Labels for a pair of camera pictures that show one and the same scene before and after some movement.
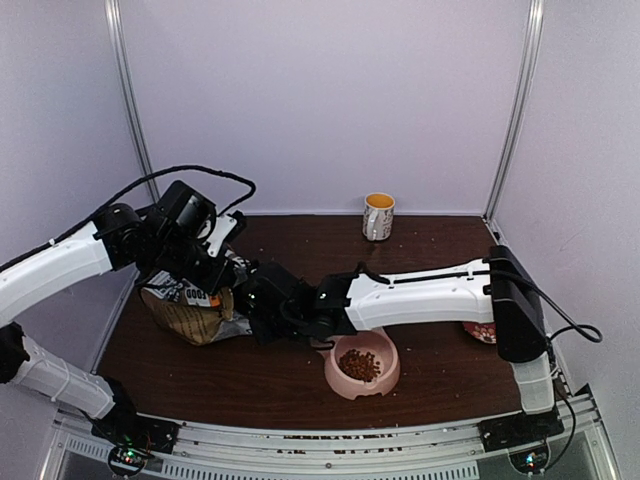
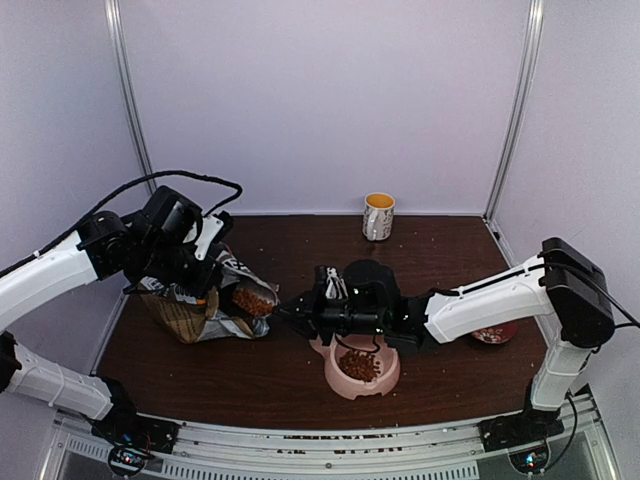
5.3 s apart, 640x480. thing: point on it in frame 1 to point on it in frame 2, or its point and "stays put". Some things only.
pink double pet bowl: (375, 341) stays put
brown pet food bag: (194, 316) stays put
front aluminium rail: (419, 452) stays put
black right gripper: (262, 333) to (310, 327)
